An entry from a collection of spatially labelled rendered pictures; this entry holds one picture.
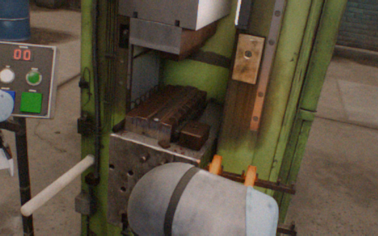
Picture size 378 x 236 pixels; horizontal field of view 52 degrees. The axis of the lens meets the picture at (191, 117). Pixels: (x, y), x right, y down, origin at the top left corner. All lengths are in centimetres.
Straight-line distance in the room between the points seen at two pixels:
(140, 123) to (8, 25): 459
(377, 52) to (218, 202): 706
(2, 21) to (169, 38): 473
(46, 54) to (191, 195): 116
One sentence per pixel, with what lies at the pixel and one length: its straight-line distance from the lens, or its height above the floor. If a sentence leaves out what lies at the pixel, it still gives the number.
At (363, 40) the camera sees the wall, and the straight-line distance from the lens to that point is 745.
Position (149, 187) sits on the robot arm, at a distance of 59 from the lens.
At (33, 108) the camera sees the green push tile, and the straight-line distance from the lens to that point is 159.
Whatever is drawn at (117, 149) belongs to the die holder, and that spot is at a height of 86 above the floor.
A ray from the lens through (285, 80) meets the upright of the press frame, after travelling 146.
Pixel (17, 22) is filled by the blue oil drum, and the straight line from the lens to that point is 600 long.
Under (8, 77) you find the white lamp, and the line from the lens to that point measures 164.
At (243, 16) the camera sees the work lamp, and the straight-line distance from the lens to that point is 139.
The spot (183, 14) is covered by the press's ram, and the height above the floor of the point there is 141.
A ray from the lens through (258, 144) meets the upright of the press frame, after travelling 157.
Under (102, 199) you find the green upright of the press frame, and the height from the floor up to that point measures 40.
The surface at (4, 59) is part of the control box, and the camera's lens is 166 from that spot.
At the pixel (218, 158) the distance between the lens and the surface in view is 139.
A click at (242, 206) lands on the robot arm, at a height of 134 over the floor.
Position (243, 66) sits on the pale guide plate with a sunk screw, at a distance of 145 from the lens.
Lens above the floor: 166
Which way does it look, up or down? 25 degrees down
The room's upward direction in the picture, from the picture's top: 8 degrees clockwise
